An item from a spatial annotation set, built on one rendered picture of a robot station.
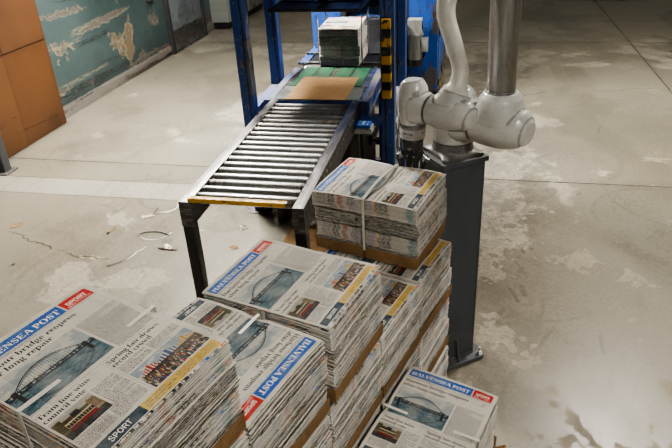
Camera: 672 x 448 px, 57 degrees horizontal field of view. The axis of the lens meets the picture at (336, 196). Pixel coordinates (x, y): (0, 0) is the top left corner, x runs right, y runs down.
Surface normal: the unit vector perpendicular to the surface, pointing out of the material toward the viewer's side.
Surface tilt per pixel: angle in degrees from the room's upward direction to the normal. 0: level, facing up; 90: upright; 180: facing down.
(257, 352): 1
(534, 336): 0
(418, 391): 1
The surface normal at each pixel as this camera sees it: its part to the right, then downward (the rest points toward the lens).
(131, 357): -0.04, -0.89
